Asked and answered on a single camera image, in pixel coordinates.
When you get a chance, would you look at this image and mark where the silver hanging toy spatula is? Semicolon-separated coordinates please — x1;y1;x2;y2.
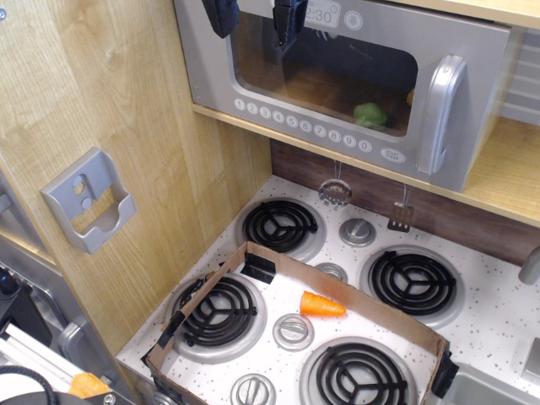
387;184;414;233

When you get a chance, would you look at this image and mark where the grey stove knob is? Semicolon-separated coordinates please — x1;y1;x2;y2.
316;262;348;283
339;219;376;247
273;314;315;352
230;374;277;405

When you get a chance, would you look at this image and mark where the grey toy microwave door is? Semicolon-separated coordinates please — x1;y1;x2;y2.
175;1;516;192

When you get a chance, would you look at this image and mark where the grey toy sink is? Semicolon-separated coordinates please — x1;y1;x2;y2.
440;364;539;405

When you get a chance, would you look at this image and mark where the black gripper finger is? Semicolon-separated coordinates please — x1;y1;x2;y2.
202;0;240;39
273;0;308;46

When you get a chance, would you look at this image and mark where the black cable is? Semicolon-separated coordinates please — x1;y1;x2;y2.
0;364;58;405

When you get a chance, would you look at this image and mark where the brown cardboard frame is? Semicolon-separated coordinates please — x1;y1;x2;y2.
143;242;458;404

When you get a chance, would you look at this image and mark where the black burner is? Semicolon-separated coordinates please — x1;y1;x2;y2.
173;273;267;365
235;198;327;262
299;337;419;405
359;245;465;329

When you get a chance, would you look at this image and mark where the grey middle stove knob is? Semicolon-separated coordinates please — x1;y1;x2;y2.
316;262;348;283

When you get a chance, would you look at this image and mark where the green toy broccoli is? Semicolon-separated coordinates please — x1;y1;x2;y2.
354;102;387;128

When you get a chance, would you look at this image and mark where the grey rear stove knob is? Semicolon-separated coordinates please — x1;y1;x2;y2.
339;219;376;247

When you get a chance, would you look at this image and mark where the rear right black burner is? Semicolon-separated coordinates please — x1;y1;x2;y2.
359;245;465;329

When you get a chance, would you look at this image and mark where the grey wall phone holder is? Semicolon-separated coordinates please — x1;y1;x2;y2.
40;147;137;254

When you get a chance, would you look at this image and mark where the grey centre stove knob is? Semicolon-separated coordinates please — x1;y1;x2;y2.
273;314;315;352

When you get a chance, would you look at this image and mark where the grey toy faucet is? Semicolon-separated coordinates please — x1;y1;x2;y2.
518;247;540;285

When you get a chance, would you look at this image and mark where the orange toy carrot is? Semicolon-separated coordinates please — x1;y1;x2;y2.
300;291;347;317

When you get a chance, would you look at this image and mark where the front left black burner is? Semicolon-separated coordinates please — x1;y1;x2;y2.
173;273;267;365

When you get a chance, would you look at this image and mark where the rear left black burner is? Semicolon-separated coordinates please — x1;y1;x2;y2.
235;198;327;262

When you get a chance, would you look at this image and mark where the grey front stove knob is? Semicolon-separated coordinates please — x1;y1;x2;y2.
230;374;277;405

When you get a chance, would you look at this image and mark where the front right black burner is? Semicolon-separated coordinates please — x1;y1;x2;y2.
299;337;419;405

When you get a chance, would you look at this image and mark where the grey oven door handle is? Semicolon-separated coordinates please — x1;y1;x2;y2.
57;321;90;369

